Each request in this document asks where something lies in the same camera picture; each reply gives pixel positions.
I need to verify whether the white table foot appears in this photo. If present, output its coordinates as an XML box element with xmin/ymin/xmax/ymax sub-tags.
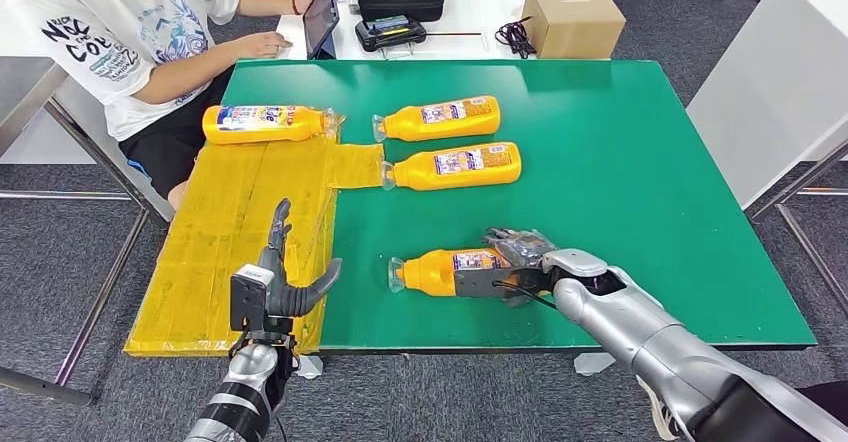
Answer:
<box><xmin>572</xmin><ymin>352</ymin><xmax>617</xmax><ymax>377</ymax></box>
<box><xmin>294</xmin><ymin>354</ymin><xmax>324</xmax><ymax>381</ymax></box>

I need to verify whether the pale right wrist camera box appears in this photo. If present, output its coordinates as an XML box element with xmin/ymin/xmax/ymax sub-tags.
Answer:
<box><xmin>453</xmin><ymin>265</ymin><xmax>554</xmax><ymax>302</ymax></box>

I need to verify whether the brown cardboard box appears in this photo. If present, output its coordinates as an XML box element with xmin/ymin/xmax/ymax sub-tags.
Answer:
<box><xmin>521</xmin><ymin>0</ymin><xmax>627</xmax><ymax>61</ymax></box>

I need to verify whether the person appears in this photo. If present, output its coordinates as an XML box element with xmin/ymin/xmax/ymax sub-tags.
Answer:
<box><xmin>635</xmin><ymin>375</ymin><xmax>848</xmax><ymax>442</ymax></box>
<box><xmin>23</xmin><ymin>0</ymin><xmax>323</xmax><ymax>212</ymax></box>

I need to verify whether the black tablet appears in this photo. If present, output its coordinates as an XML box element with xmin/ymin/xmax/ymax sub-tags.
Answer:
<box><xmin>302</xmin><ymin>0</ymin><xmax>341</xmax><ymax>61</ymax></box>

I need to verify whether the person's right hand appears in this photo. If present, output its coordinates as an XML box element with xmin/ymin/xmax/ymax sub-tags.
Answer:
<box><xmin>235</xmin><ymin>30</ymin><xmax>294</xmax><ymax>61</ymax></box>

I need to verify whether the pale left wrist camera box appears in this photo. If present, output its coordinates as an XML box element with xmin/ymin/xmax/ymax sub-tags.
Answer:
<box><xmin>229</xmin><ymin>263</ymin><xmax>274</xmax><ymax>333</ymax></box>

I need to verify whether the grey steel table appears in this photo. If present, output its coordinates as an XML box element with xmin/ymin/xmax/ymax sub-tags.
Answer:
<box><xmin>0</xmin><ymin>57</ymin><xmax>167</xmax><ymax>407</ymax></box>

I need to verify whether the white cabinet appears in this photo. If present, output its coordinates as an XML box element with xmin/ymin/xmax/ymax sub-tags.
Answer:
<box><xmin>685</xmin><ymin>0</ymin><xmax>848</xmax><ymax>210</ymax></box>

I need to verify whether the white table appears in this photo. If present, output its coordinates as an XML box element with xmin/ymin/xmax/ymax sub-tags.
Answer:
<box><xmin>274</xmin><ymin>0</ymin><xmax>611</xmax><ymax>61</ymax></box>

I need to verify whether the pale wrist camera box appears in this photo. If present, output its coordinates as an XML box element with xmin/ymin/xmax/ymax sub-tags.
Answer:
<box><xmin>453</xmin><ymin>265</ymin><xmax>554</xmax><ymax>302</ymax></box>
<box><xmin>229</xmin><ymin>263</ymin><xmax>274</xmax><ymax>333</ymax></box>

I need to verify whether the black cable bundle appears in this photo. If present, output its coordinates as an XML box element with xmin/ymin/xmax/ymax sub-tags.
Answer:
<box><xmin>494</xmin><ymin>16</ymin><xmax>537</xmax><ymax>59</ymax></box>

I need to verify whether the orange detergent bottle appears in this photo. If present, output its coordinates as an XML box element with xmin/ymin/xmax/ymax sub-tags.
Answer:
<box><xmin>201</xmin><ymin>104</ymin><xmax>344</xmax><ymax>146</ymax></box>
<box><xmin>380</xmin><ymin>141</ymin><xmax>523</xmax><ymax>193</ymax></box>
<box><xmin>370</xmin><ymin>95</ymin><xmax>502</xmax><ymax>143</ymax></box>
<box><xmin>388</xmin><ymin>246</ymin><xmax>515</xmax><ymax>299</ymax></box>

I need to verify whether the black handheld controller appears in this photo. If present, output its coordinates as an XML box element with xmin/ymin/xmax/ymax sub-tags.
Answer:
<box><xmin>354</xmin><ymin>14</ymin><xmax>429</xmax><ymax>53</ymax></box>

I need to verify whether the yellow taped cardboard sheet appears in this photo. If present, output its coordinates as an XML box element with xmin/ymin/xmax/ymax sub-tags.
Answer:
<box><xmin>123</xmin><ymin>108</ymin><xmax>386</xmax><ymax>359</ymax></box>

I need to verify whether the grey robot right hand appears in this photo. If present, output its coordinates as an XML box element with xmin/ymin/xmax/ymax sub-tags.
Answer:
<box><xmin>482</xmin><ymin>226</ymin><xmax>559</xmax><ymax>271</ymax></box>

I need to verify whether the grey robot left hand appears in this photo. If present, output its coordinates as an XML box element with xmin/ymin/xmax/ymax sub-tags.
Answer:
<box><xmin>258</xmin><ymin>198</ymin><xmax>343</xmax><ymax>318</ymax></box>

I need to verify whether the steel table frame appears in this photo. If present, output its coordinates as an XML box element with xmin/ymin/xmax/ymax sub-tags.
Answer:
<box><xmin>748</xmin><ymin>140</ymin><xmax>848</xmax><ymax>314</ymax></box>

